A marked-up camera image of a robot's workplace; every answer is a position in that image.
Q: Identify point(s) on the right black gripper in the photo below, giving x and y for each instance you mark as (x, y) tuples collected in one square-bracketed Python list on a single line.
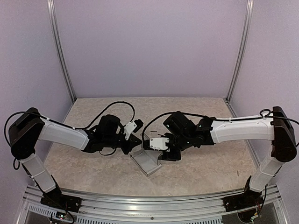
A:
[(165, 156)]

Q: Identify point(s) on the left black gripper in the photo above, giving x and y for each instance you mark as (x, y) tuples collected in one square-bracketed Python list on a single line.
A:
[(131, 143)]

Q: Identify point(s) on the white paper box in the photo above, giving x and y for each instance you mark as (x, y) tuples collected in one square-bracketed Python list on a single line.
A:
[(146, 160)]

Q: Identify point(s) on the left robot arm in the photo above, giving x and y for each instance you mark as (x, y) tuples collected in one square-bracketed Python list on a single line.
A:
[(31, 127)]

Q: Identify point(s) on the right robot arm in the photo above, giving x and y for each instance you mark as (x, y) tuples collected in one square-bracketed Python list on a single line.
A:
[(271, 125)]

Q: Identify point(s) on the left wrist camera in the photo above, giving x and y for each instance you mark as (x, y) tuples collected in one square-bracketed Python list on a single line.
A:
[(132, 127)]

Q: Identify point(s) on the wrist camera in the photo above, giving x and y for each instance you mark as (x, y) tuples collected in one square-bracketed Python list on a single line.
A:
[(156, 143), (132, 127)]

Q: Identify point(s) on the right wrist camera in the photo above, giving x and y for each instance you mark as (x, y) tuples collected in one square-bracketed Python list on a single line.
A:
[(156, 143)]

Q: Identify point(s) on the front aluminium rail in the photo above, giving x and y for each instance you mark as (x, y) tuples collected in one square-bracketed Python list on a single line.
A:
[(113, 209)]

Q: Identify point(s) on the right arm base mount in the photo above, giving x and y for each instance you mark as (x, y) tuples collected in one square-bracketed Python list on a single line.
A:
[(241, 201)]

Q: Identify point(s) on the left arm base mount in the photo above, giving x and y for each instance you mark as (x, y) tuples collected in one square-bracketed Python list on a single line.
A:
[(63, 202)]

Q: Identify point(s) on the right aluminium frame post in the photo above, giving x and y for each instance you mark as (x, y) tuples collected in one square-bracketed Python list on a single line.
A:
[(241, 50)]

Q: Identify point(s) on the aluminium frame post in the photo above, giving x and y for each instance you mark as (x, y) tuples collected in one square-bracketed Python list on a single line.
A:
[(59, 50), (241, 50)]

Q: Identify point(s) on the left aluminium frame post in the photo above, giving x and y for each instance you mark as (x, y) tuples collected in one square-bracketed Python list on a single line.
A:
[(59, 50)]

